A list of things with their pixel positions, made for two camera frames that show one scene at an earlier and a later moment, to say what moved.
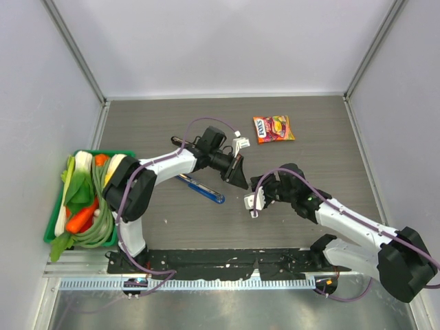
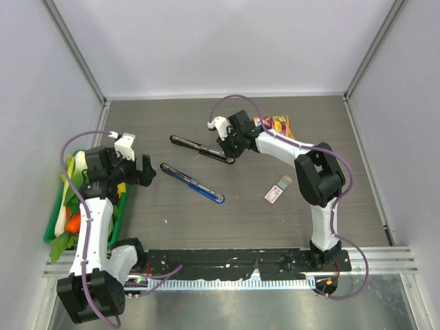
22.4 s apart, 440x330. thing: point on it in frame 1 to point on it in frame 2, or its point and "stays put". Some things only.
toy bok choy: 78,192 stays put
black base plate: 223,263 stays put
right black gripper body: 272,190 to 232,144
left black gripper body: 229,172 to 128,174
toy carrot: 78,220 stays put
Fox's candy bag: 273,128 stays put
